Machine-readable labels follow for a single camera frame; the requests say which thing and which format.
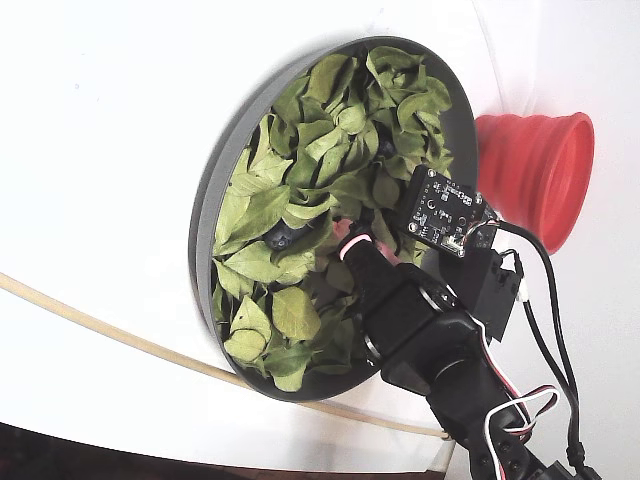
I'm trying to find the white red black servo wire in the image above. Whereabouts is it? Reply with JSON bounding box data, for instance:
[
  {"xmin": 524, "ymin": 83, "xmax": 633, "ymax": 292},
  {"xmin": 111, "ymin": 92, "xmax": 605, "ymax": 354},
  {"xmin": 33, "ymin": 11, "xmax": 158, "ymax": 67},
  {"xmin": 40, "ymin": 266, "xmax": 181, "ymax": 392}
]
[{"xmin": 469, "ymin": 319, "xmax": 561, "ymax": 480}]

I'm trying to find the dark blueberry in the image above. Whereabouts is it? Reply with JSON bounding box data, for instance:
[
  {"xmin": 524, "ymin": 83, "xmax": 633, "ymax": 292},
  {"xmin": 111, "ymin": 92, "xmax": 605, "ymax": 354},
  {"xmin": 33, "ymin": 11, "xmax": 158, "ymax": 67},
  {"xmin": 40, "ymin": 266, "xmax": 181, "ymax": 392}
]
[{"xmin": 263, "ymin": 223, "xmax": 296, "ymax": 251}]

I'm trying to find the camera circuit board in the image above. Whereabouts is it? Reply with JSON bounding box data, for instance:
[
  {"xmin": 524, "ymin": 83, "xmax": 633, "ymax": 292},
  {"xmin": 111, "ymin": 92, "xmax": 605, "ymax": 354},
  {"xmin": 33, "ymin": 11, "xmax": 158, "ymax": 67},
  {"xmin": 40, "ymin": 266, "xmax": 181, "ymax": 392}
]
[{"xmin": 397, "ymin": 166, "xmax": 503, "ymax": 259}]

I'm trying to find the thick black camera cable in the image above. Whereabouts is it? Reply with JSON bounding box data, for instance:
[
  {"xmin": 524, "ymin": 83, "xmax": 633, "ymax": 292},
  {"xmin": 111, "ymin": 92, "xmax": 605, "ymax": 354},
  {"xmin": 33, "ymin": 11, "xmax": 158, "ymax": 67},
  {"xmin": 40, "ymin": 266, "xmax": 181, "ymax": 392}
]
[{"xmin": 497, "ymin": 222, "xmax": 609, "ymax": 480}]

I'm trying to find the beige tube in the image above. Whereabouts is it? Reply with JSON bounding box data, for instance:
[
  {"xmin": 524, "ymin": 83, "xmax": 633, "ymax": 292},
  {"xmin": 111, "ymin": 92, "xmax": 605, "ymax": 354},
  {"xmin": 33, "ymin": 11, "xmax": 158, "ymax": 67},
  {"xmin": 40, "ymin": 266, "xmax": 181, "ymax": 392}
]
[{"xmin": 0, "ymin": 272, "xmax": 454, "ymax": 444}]

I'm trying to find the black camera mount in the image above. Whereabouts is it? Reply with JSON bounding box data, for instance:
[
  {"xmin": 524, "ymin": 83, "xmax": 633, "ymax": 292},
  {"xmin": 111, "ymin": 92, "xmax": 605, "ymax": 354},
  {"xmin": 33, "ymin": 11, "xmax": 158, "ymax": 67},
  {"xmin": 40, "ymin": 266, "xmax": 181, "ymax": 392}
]
[{"xmin": 462, "ymin": 248, "xmax": 524, "ymax": 344}]

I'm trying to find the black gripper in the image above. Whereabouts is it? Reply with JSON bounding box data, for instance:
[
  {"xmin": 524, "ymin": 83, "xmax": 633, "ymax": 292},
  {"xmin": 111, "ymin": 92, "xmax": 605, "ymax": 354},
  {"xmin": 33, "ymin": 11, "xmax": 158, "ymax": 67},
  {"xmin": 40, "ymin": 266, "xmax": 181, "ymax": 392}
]
[{"xmin": 330, "ymin": 218, "xmax": 494, "ymax": 399}]

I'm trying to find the grey round bowl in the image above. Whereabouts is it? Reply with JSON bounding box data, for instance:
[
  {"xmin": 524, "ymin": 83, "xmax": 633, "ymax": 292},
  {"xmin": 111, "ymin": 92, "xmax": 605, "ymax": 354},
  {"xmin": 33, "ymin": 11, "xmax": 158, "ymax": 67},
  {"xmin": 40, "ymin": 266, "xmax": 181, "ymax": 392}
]
[{"xmin": 187, "ymin": 35, "xmax": 479, "ymax": 401}]

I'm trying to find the thin black cable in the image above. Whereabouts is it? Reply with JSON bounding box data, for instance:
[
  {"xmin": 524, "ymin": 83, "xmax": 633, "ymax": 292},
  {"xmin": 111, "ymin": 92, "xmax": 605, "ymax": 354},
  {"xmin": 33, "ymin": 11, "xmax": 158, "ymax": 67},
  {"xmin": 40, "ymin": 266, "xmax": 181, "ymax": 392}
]
[{"xmin": 509, "ymin": 252, "xmax": 581, "ymax": 401}]

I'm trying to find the red collapsible silicone cup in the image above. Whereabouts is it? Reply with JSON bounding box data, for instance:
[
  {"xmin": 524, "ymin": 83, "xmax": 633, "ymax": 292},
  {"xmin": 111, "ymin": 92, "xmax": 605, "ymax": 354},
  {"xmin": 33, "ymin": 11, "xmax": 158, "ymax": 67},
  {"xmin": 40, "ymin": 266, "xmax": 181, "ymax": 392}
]
[{"xmin": 472, "ymin": 110, "xmax": 596, "ymax": 254}]

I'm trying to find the pile of green leaves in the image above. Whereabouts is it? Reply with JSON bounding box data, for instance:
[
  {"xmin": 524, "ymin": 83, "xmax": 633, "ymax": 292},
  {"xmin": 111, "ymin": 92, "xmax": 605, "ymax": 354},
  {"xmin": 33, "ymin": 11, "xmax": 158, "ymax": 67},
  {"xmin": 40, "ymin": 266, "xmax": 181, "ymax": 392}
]
[{"xmin": 212, "ymin": 45, "xmax": 454, "ymax": 394}]

